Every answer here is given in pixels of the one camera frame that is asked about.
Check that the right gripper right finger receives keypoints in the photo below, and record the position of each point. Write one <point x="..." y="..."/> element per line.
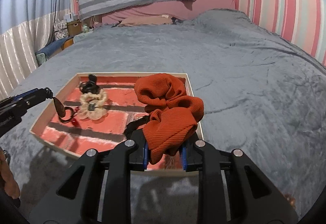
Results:
<point x="232" y="189"/>

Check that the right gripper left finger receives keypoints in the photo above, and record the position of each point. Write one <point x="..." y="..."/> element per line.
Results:
<point x="95" y="177"/>

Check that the cream fluffy scrunchie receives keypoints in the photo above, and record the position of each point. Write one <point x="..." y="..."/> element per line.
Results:
<point x="92" y="106"/>

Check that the orange fabric scrunchie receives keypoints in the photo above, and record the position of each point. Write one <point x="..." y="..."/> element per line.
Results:
<point x="173" y="115"/>

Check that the left hand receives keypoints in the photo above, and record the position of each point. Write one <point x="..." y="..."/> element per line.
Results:
<point x="11" y="187"/>

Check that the black hair claw clip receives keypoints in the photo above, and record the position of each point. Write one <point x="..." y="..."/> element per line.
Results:
<point x="90" y="86"/>

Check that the tray with brick pattern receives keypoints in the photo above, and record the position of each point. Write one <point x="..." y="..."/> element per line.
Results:
<point x="125" y="113"/>

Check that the brown storage box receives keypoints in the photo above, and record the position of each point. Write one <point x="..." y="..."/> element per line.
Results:
<point x="74" y="28"/>

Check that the blue white curtain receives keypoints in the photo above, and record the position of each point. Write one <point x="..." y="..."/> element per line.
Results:
<point x="26" y="27"/>

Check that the beige folded cloth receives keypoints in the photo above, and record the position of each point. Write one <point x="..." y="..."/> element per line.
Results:
<point x="146" y="20"/>

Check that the pink headboard cushion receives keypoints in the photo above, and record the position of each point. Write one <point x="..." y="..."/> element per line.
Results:
<point x="183" y="10"/>

